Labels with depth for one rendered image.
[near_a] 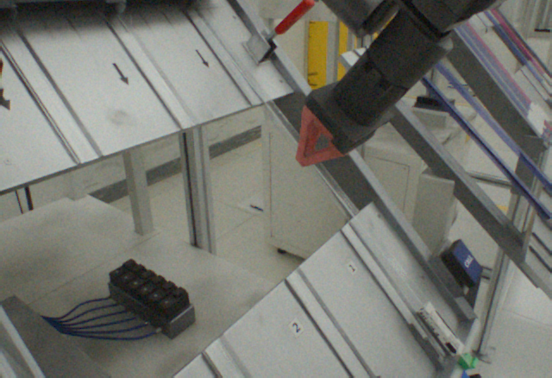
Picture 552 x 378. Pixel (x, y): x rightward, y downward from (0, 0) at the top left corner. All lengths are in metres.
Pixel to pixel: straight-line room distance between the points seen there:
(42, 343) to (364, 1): 0.59
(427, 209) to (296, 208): 0.97
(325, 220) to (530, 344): 0.81
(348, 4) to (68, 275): 0.70
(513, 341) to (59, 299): 1.42
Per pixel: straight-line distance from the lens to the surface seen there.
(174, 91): 0.46
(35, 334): 0.72
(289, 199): 1.71
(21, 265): 0.97
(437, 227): 0.81
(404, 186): 1.44
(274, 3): 1.55
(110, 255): 0.92
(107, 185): 2.51
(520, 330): 1.79
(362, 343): 0.47
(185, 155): 0.82
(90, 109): 0.42
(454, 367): 0.54
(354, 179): 0.57
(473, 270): 0.59
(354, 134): 0.41
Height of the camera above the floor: 1.11
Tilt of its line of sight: 24 degrees down
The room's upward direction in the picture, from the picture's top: straight up
